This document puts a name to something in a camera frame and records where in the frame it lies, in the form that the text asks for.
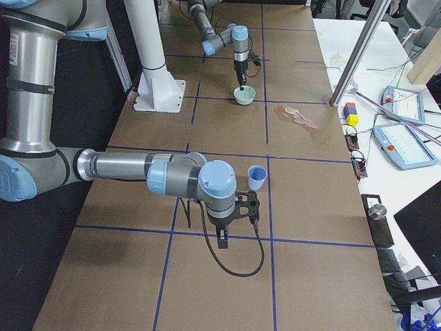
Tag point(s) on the far teach pendant tablet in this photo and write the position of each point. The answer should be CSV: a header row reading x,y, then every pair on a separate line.
x,y
404,103

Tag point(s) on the wooden board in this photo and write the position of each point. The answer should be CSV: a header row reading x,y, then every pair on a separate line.
x,y
428,63

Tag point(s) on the black electronic box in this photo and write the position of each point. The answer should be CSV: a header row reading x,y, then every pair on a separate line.
x,y
377,221

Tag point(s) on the aluminium frame post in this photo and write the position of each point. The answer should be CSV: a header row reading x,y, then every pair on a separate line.
x,y
366,35

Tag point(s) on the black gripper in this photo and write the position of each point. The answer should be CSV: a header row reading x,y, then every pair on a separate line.
x,y
221,223
240,67

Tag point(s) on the black relay module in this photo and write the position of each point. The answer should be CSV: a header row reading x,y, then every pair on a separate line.
x,y
359,167
352,142

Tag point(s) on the teach pendant tablet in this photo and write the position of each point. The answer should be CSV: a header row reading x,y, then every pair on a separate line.
x,y
403,147
404,103

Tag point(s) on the red blue yellow blocks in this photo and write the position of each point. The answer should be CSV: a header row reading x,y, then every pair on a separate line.
x,y
350,114

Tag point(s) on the green bowl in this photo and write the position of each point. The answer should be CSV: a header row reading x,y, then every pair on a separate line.
x,y
244,95

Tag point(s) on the near teach pendant tablet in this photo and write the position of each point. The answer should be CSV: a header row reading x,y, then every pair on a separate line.
x,y
403,147

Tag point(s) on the white pedestal column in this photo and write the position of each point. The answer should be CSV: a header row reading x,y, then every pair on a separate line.
x,y
158,91

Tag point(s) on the blue plastic cup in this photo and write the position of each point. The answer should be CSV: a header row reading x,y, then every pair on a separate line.
x,y
256,176

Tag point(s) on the black monitor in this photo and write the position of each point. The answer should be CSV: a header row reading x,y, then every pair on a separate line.
x,y
420,224

